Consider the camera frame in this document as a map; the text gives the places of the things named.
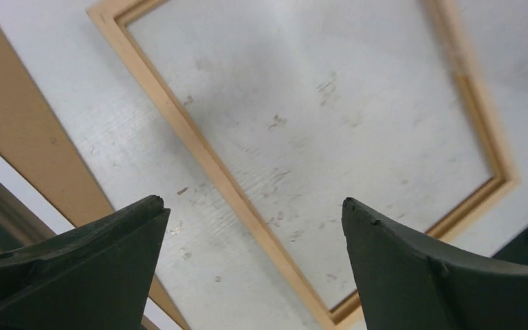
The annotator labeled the wooden picture frame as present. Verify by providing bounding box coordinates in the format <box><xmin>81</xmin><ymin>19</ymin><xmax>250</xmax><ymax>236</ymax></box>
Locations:
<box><xmin>87</xmin><ymin>1</ymin><xmax>520</xmax><ymax>329</ymax></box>

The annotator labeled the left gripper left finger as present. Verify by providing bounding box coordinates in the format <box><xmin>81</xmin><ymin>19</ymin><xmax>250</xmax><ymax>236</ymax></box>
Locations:
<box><xmin>0</xmin><ymin>195</ymin><xmax>170</xmax><ymax>329</ymax></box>

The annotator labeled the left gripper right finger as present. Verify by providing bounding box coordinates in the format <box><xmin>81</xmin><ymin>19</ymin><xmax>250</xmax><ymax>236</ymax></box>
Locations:
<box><xmin>342</xmin><ymin>197</ymin><xmax>528</xmax><ymax>329</ymax></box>

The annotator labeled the brown backing board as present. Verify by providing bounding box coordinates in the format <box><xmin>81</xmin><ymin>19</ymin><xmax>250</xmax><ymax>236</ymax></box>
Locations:
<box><xmin>0</xmin><ymin>27</ymin><xmax>187</xmax><ymax>329</ymax></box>

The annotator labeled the clear acrylic sheet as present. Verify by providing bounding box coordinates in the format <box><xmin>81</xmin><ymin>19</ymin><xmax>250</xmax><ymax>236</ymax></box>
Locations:
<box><xmin>127</xmin><ymin>1</ymin><xmax>492</xmax><ymax>308</ymax></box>

